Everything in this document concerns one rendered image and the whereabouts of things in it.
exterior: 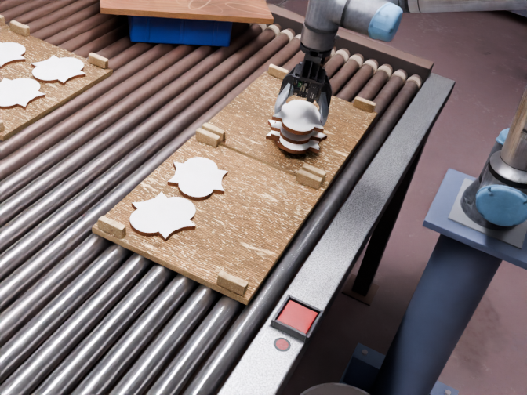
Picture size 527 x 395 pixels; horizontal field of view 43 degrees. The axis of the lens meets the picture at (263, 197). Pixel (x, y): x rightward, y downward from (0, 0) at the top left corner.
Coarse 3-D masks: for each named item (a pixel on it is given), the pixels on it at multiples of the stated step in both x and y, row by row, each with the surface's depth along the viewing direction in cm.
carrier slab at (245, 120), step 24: (264, 72) 192; (240, 96) 179; (264, 96) 181; (216, 120) 168; (240, 120) 170; (264, 120) 172; (336, 120) 178; (360, 120) 180; (240, 144) 162; (264, 144) 164; (336, 144) 169; (288, 168) 158; (336, 168) 161
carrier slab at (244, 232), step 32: (224, 160) 156; (160, 192) 143; (224, 192) 147; (256, 192) 148; (288, 192) 150; (320, 192) 152; (96, 224) 132; (128, 224) 134; (224, 224) 138; (256, 224) 140; (288, 224) 142; (160, 256) 128; (192, 256) 130; (224, 256) 131; (256, 256) 132; (224, 288) 124; (256, 288) 126
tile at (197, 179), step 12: (180, 168) 149; (192, 168) 149; (204, 168) 150; (216, 168) 151; (180, 180) 145; (192, 180) 146; (204, 180) 147; (216, 180) 147; (180, 192) 143; (192, 192) 143; (204, 192) 144; (216, 192) 146
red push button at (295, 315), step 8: (288, 304) 125; (296, 304) 125; (288, 312) 123; (296, 312) 124; (304, 312) 124; (312, 312) 124; (280, 320) 122; (288, 320) 122; (296, 320) 122; (304, 320) 123; (312, 320) 123; (296, 328) 121; (304, 328) 121
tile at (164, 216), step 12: (132, 204) 137; (144, 204) 137; (156, 204) 138; (168, 204) 139; (180, 204) 139; (192, 204) 140; (132, 216) 134; (144, 216) 134; (156, 216) 135; (168, 216) 136; (180, 216) 136; (192, 216) 137; (132, 228) 132; (144, 228) 132; (156, 228) 132; (168, 228) 133; (180, 228) 134; (192, 228) 135
